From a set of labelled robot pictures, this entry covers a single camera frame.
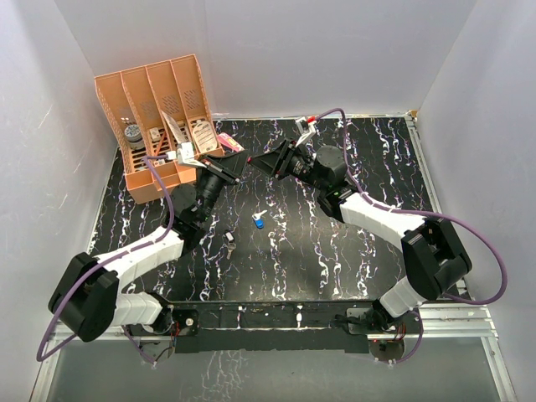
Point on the small beige box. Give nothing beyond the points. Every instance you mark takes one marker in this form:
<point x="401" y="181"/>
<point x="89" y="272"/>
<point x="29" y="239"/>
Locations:
<point x="155" y="134"/>

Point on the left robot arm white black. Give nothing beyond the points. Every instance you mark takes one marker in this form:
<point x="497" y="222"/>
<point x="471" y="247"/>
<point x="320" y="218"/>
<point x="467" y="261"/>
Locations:
<point x="90" y="298"/>

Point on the key with blue tag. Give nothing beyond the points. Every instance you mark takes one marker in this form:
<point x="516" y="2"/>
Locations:
<point x="258" y="219"/>

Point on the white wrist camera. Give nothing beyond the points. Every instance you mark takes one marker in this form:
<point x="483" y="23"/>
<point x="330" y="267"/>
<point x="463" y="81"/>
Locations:
<point x="307" y="129"/>
<point x="184" y="155"/>

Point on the pink strap keyring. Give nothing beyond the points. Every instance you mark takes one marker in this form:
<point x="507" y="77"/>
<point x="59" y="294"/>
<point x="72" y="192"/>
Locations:
<point x="229" y="142"/>

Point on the key with black tag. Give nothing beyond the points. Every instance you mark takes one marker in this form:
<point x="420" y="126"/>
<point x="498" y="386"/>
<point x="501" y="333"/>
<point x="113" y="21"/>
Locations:
<point x="230" y="243"/>

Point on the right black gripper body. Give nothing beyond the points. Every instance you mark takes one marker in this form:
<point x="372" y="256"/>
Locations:
<point x="294" y="163"/>

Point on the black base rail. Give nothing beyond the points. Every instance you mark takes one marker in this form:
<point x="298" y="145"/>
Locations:
<point x="266" y="326"/>

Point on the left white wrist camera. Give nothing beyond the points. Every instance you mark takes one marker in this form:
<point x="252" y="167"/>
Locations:
<point x="184" y="155"/>

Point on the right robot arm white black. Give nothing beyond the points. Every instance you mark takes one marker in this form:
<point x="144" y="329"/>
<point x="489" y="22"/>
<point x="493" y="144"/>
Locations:
<point x="434" y="257"/>

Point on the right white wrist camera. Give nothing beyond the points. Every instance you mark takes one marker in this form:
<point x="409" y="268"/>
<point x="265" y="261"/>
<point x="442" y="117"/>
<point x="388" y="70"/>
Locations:
<point x="307" y="129"/>

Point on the white paper card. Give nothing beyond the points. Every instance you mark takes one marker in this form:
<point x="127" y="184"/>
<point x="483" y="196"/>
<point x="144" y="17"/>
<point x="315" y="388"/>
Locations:
<point x="179" y="129"/>

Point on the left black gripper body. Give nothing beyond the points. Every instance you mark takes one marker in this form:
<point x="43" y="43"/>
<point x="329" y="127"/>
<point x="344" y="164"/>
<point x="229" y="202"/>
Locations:
<point x="213" y="180"/>

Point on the orange plastic file organizer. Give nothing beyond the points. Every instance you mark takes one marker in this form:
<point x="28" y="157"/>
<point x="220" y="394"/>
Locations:
<point x="137" y="96"/>

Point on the white label packet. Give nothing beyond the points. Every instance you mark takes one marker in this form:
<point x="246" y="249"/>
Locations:
<point x="204" y="136"/>

